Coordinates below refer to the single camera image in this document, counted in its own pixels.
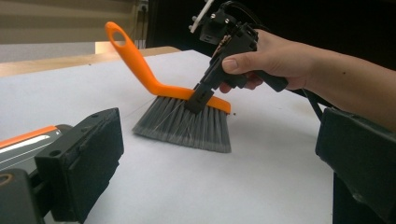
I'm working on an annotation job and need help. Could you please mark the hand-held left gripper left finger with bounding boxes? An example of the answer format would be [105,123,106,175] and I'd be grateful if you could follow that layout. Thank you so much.
[34,107,125,224]

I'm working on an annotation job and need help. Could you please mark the orange brush with grey bristles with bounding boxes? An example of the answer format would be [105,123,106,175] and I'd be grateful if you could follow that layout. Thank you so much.
[104,21,233,154]

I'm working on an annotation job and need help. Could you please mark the grey dustpan with orange edge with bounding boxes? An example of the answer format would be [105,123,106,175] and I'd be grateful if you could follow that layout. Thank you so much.
[0,124,75,175]

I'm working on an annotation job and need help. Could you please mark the black curtain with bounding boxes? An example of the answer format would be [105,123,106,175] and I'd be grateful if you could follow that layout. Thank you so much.
[146,0,396,71]

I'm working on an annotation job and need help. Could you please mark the right hand-held gripper black cable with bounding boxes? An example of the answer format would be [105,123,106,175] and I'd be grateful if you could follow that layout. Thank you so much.
[290,88,339,123]

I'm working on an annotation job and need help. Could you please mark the white table sheet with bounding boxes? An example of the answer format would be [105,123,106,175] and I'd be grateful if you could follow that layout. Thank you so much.
[0,49,335,224]

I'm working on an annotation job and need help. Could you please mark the wooden table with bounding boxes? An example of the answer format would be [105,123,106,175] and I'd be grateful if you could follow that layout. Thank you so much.
[0,46,181,78]

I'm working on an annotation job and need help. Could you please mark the light wooden furniture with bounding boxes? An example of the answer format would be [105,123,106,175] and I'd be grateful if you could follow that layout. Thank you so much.
[0,0,149,45]

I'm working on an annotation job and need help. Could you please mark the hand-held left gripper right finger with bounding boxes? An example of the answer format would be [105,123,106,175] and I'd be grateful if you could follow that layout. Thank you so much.
[315,106,396,224]

